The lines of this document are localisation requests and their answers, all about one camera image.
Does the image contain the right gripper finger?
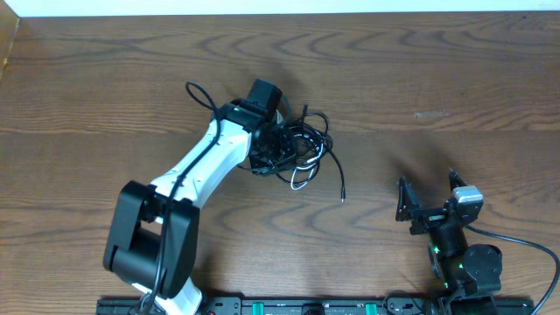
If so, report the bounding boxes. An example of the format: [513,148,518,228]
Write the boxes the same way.
[395,177,421,221]
[449,169,467,191]

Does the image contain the black usb cable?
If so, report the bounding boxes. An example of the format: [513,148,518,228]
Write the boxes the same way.
[238,102,347,203]

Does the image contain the white usb cable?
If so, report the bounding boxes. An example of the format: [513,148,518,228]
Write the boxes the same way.
[289,133,326,192]

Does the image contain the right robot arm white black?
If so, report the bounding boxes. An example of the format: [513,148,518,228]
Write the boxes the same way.
[395,171,502,314]

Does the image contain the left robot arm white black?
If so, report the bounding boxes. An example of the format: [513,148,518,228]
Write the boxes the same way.
[98,79,295,314]

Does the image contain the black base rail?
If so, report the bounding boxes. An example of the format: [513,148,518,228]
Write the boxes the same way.
[95,295,537,315]

